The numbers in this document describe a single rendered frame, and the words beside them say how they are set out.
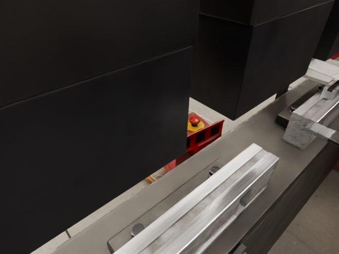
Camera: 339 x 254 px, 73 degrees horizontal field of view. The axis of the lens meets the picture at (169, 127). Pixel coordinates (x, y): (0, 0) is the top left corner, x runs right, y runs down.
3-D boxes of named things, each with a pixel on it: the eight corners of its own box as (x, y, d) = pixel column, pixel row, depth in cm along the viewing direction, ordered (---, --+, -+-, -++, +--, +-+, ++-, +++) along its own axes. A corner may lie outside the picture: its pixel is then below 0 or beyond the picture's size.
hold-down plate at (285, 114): (316, 89, 85) (319, 82, 83) (331, 95, 82) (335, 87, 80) (274, 122, 70) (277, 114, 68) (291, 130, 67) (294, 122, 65)
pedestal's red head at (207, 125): (191, 134, 98) (194, 98, 87) (217, 157, 88) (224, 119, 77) (151, 153, 90) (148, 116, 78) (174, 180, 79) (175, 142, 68)
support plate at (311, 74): (273, 46, 89) (274, 43, 88) (349, 67, 73) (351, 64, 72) (246, 58, 79) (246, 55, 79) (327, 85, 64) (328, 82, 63)
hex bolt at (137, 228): (140, 223, 41) (140, 218, 40) (150, 235, 40) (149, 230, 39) (128, 233, 40) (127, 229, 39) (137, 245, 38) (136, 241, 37)
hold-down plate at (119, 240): (217, 165, 56) (219, 156, 54) (236, 178, 53) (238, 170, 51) (108, 249, 41) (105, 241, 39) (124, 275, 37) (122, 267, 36)
